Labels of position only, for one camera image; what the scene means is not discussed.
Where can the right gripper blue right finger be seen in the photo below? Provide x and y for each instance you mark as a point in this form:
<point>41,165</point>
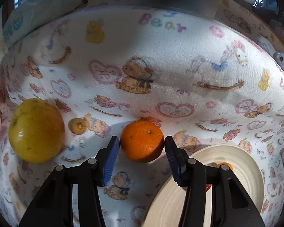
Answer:
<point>178,162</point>

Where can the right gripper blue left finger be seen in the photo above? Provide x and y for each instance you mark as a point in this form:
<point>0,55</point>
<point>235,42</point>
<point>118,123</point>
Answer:
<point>106,159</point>

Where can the orange mandarin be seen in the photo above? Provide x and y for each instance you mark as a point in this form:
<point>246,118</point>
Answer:
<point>142,141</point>

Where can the red crabapple with stem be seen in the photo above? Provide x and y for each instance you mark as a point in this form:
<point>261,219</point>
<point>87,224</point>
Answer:
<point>208,186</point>

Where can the small yellow tomato in plate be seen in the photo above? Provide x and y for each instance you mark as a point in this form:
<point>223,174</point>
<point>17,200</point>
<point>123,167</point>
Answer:
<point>225,166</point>

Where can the small brown longan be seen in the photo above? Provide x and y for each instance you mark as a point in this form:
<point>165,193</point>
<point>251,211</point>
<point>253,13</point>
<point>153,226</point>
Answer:
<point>77,126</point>

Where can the cream round plate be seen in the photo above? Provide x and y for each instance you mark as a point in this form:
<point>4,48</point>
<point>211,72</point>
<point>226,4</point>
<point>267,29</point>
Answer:
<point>234,199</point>

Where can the large yellow apple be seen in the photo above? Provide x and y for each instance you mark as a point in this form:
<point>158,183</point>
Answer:
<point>36,131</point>

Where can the baby bear printed bedsheet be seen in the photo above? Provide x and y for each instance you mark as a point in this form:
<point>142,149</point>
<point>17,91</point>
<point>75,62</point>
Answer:
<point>197,80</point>

